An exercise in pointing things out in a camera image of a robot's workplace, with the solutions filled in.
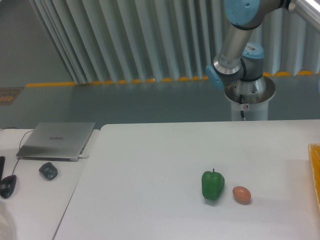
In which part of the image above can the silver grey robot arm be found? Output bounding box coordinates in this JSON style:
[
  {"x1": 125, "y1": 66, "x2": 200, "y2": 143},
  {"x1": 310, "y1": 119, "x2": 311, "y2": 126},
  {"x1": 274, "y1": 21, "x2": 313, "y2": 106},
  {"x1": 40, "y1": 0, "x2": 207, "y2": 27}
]
[{"x1": 205, "y1": 0, "x2": 320, "y2": 104}]

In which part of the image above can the green bell pepper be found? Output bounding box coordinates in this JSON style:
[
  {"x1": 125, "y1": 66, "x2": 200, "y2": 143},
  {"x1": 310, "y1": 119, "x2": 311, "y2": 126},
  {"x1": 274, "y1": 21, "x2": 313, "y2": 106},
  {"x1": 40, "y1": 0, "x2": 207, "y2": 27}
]
[{"x1": 201, "y1": 168, "x2": 225, "y2": 201}]

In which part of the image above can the yellow plastic basket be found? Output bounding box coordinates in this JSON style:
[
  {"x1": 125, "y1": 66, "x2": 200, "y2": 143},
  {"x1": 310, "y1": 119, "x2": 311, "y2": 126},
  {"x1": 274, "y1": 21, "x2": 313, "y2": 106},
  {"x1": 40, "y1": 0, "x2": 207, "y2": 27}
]
[{"x1": 308, "y1": 143, "x2": 320, "y2": 198}]

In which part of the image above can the grey pleated curtain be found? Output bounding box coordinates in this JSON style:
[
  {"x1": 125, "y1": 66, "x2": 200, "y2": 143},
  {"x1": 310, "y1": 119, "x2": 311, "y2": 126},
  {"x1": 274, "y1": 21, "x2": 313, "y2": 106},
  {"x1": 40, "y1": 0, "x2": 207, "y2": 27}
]
[{"x1": 28, "y1": 0, "x2": 320, "y2": 85}]

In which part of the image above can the silver closed laptop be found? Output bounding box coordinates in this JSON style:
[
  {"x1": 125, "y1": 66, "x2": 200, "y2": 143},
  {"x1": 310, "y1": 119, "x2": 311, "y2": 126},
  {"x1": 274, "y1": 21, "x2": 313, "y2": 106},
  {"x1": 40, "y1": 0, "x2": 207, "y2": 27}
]
[{"x1": 16, "y1": 122, "x2": 95, "y2": 162}]

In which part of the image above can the brown egg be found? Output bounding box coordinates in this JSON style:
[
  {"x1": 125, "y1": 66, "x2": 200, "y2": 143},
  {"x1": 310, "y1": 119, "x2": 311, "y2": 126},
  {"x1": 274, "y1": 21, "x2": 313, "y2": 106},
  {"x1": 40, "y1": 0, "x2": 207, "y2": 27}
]
[{"x1": 232, "y1": 186, "x2": 252, "y2": 204}]

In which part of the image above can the dark earbuds case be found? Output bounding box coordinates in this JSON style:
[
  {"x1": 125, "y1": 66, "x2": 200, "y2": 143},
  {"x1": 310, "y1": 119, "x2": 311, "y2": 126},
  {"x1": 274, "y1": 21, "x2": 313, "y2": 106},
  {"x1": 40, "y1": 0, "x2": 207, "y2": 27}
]
[{"x1": 39, "y1": 162, "x2": 59, "y2": 181}]

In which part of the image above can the black stick object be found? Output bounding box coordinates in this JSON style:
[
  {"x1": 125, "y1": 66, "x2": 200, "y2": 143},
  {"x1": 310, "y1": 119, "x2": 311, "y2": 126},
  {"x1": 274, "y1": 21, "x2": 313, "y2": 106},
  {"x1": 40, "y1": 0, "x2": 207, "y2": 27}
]
[{"x1": 0, "y1": 156, "x2": 6, "y2": 181}]

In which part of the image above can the black computer mouse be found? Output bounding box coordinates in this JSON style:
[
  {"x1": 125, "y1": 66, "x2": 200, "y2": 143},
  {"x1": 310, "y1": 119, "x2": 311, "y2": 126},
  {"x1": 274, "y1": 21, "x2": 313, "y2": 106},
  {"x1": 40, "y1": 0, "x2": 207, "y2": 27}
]
[{"x1": 0, "y1": 174, "x2": 17, "y2": 199}]

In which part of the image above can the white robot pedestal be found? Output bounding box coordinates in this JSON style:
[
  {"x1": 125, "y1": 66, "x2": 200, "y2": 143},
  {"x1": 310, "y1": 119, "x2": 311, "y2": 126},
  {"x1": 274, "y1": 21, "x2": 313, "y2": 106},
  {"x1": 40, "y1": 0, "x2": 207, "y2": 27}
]
[{"x1": 224, "y1": 76, "x2": 276, "y2": 121}]

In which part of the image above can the black mouse cable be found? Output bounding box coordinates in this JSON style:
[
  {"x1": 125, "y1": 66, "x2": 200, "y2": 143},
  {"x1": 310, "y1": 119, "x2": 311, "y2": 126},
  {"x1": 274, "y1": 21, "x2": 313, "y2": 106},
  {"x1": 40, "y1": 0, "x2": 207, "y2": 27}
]
[{"x1": 0, "y1": 127, "x2": 35, "y2": 177}]

